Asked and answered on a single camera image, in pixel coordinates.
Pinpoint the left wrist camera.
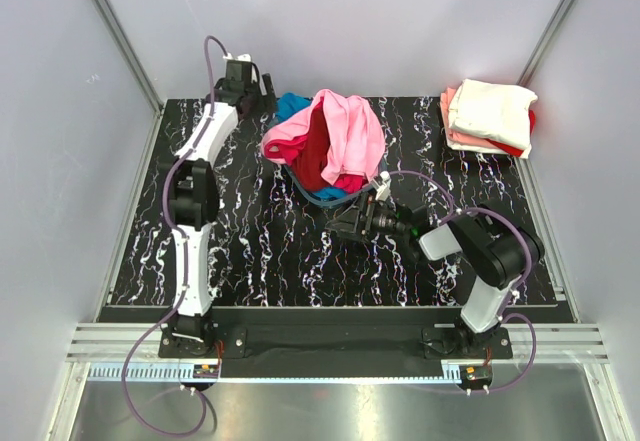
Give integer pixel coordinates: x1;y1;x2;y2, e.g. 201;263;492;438
223;54;253;69

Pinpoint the white folded t-shirt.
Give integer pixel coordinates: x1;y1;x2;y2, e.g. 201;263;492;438
449;79;538;144

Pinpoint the aluminium corner post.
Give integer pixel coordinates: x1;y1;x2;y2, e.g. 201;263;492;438
73;0;165;112
517;0;578;87

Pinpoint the light pink t-shirt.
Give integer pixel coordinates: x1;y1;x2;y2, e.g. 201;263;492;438
261;89;386;184

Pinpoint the peach folded t-shirt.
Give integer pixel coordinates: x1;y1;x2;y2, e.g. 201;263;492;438
440;87;506;155

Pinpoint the magenta t-shirt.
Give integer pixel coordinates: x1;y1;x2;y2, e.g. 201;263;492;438
266;143;367;199

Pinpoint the right aluminium corner post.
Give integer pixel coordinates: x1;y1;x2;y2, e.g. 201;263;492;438
517;0;578;87

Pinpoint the blue t-shirt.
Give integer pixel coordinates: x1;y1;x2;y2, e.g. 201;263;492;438
275;91;351;201

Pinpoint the dark red t-shirt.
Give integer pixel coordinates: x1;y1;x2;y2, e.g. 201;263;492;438
291;107;330;192

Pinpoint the white slotted cable duct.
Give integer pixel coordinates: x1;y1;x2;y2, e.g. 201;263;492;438
87;363;464;383

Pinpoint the left aluminium corner post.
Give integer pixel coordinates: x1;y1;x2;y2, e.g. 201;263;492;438
73;0;165;112

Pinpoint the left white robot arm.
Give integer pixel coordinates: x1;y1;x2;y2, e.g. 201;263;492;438
161;54;277;356

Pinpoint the red folded t-shirt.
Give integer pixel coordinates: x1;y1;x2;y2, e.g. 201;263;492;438
490;109;536;158

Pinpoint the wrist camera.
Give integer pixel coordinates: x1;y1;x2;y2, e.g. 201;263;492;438
370;171;391;202
223;54;253;69

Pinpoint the blue plastic basket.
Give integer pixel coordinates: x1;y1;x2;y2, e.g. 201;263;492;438
282;165;372;209

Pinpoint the aluminium front rail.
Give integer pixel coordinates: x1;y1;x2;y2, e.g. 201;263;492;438
68;323;609;364

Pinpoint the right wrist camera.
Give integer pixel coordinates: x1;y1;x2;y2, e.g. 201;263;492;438
370;171;391;202

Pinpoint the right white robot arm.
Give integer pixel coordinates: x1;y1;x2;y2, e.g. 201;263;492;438
326;193;545;359

